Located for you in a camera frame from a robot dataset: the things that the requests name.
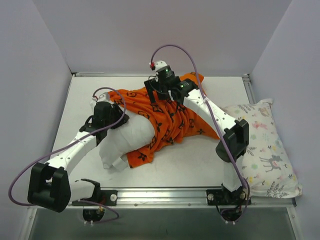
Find orange patterned plush pillowcase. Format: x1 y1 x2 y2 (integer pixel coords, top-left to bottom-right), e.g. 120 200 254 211
108 87 219 168

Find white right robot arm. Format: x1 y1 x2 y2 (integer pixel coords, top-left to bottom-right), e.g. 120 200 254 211
144 61 249 205

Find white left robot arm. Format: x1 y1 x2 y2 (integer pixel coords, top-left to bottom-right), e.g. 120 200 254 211
27 101 130 213

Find white floral deer pillow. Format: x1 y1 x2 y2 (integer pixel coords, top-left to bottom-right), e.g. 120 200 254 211
223 98 302 199

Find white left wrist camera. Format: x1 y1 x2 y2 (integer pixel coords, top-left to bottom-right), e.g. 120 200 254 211
91 92 110 102

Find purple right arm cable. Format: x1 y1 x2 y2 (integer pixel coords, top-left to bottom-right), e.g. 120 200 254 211
149 44 251 223

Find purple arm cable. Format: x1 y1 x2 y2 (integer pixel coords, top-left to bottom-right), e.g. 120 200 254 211
149 44 251 223
8 86 126 223

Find aluminium back frame rail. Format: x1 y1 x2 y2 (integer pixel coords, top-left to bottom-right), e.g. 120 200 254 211
70 72 251 79

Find aluminium frame rail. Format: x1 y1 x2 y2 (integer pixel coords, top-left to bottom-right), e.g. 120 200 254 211
27 187 297 210
242 74 257 104
70 72 251 79

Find aluminium right frame rail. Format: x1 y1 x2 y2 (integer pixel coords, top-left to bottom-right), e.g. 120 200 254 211
242 74 257 104

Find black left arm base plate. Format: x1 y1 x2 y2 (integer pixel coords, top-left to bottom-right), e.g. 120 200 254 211
71 189 118 207

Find aluminium front frame rail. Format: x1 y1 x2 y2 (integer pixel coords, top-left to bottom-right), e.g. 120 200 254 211
27 187 297 210

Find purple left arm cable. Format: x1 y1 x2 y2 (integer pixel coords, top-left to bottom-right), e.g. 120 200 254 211
8 86 126 223

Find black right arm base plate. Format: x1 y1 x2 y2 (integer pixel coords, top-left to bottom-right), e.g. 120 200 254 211
206 188 247 206

